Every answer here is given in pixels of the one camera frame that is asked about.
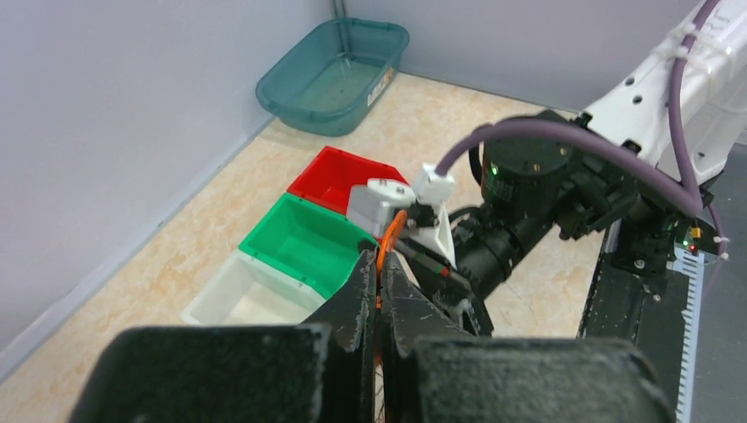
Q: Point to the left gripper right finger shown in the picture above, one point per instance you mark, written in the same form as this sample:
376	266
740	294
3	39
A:
407	314

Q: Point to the green plastic bin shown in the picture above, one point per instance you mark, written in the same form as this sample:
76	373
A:
308	242

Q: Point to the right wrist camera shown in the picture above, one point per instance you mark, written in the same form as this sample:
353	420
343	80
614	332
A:
372	206

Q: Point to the teal translucent tub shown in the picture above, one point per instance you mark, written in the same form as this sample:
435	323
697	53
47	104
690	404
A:
328	82

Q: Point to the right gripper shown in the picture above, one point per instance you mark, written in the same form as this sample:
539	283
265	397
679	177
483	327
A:
488	246

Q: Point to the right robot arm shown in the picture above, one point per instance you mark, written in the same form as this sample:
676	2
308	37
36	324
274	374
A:
671	124

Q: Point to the white plastic bin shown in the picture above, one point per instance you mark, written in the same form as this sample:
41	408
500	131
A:
246	291

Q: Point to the red plastic bin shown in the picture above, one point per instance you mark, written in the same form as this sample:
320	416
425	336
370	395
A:
329	177

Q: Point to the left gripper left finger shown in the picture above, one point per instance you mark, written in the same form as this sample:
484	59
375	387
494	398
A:
351	311

